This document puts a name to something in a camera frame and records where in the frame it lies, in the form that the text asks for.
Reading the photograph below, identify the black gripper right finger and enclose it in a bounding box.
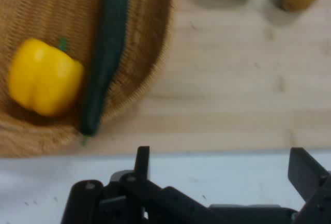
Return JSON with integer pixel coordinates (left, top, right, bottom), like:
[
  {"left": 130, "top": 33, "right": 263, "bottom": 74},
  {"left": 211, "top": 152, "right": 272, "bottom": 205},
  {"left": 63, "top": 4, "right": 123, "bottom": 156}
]
[{"left": 288, "top": 147, "right": 331, "bottom": 224}]

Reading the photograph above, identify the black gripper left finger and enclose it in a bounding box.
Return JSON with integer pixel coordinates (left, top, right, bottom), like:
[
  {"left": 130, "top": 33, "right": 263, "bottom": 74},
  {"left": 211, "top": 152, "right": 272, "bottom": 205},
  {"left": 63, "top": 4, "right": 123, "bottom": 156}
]
[{"left": 61, "top": 145, "right": 210, "bottom": 224}]

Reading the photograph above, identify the dark green cucumber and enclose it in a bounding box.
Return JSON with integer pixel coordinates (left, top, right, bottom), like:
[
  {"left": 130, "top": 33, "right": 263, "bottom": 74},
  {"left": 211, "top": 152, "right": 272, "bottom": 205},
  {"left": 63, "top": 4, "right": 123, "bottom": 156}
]
[{"left": 81, "top": 0, "right": 132, "bottom": 146}]

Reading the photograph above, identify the yellow bell pepper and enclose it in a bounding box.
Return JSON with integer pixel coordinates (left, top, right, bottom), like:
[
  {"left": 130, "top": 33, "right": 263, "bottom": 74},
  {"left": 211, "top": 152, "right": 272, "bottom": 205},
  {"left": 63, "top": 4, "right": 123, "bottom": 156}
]
[{"left": 7, "top": 37, "right": 85, "bottom": 117}]

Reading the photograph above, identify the brown wicker basket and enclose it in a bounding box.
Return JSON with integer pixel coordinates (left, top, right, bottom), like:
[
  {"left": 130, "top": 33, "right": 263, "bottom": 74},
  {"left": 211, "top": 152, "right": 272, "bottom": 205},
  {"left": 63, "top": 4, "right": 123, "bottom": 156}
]
[{"left": 0, "top": 0, "right": 176, "bottom": 157}]

